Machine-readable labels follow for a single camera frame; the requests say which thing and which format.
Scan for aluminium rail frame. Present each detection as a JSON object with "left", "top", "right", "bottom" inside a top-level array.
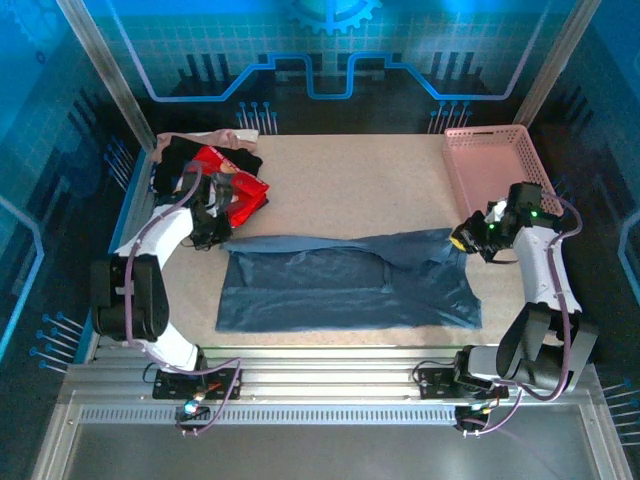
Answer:
[{"left": 29, "top": 344, "right": 634, "bottom": 480}]

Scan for slotted grey cable duct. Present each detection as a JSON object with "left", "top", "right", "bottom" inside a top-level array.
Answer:
[{"left": 79, "top": 404, "right": 459, "bottom": 426}]

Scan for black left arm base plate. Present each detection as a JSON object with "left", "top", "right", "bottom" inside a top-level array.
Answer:
[{"left": 151, "top": 367, "right": 245, "bottom": 401}]

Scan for aluminium frame post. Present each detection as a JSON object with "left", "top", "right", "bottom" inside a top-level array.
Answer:
[
  {"left": 54, "top": 0, "right": 161, "bottom": 151},
  {"left": 512, "top": 0, "right": 601, "bottom": 126}
]

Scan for blue t-shirt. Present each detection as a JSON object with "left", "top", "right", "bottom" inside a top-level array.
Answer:
[{"left": 215, "top": 227, "right": 484, "bottom": 334}]

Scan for pink perforated plastic basket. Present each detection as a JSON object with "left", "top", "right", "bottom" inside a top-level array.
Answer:
[{"left": 443, "top": 124, "right": 564, "bottom": 221}]

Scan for red teddy bear print t-shirt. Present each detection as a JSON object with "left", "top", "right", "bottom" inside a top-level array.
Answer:
[{"left": 187, "top": 145, "right": 271, "bottom": 229}]

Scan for beige t-shirt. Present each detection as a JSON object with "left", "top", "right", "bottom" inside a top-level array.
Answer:
[{"left": 149, "top": 128, "right": 260, "bottom": 164}]

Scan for small circuit board with LEDs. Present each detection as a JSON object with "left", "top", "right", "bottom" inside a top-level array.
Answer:
[
  {"left": 173, "top": 394, "right": 212, "bottom": 437},
  {"left": 453, "top": 399, "right": 501, "bottom": 437}
]

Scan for black t-shirt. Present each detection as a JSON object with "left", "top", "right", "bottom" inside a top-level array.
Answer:
[{"left": 152, "top": 134, "right": 264, "bottom": 199}]

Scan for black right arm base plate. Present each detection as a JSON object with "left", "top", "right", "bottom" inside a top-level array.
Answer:
[{"left": 412, "top": 362, "right": 511, "bottom": 401}]

